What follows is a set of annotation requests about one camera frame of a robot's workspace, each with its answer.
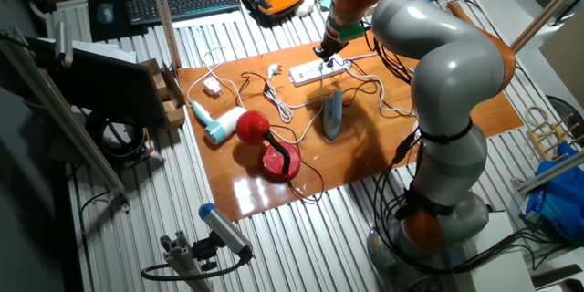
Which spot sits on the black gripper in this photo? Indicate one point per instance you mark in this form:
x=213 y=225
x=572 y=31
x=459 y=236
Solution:
x=329 y=44

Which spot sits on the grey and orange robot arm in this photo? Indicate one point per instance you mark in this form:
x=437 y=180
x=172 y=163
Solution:
x=451 y=77

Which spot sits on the white power strip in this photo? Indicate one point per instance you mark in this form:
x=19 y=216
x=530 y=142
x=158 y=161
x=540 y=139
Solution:
x=315 y=72

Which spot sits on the white rounded plastic device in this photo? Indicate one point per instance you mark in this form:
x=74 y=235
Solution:
x=305 y=7

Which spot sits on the light blue clothes iron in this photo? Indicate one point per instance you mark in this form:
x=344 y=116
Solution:
x=333 y=116

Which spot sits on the red desk lamp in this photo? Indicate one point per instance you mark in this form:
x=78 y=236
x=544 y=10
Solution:
x=251 y=128

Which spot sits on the glossy wooden board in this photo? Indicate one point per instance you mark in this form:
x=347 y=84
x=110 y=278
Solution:
x=356 y=155

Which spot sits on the white and blue hair dryer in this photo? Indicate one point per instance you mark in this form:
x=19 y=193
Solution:
x=226 y=125

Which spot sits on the brown wooden stick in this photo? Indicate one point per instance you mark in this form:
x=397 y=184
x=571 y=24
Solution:
x=456 y=9

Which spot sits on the black computer keyboard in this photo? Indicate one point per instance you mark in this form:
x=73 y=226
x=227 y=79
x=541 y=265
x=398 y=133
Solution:
x=182 y=3

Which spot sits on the black mouse pad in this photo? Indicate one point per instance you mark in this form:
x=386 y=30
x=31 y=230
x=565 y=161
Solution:
x=118 y=27

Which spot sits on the black flat monitor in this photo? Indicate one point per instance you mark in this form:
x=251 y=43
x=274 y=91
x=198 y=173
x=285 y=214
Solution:
x=105 y=86

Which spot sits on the grey computer mouse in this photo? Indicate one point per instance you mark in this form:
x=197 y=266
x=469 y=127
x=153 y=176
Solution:
x=105 y=13

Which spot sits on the wooden peg rack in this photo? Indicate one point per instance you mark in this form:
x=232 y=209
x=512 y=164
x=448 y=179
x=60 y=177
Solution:
x=547 y=139

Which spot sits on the short aluminium profile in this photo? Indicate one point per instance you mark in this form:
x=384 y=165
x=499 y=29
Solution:
x=182 y=260

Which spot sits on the white box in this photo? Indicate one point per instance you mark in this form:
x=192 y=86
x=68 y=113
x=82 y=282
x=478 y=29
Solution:
x=502 y=260

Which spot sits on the blue plastic bag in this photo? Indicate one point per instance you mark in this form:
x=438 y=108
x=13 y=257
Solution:
x=561 y=201

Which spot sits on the beige frame post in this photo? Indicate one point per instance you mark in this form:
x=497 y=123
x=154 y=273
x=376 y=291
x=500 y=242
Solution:
x=164 y=18
x=547 y=9

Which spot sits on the silver camera with blue cap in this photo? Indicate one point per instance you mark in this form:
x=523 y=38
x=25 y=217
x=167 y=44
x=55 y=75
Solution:
x=223 y=228

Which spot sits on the grey depth camera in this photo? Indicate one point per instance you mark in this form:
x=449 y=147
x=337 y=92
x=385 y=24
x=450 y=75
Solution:
x=64 y=45

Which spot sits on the long aluminium frame bar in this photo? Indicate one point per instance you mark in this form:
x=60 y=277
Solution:
x=68 y=132

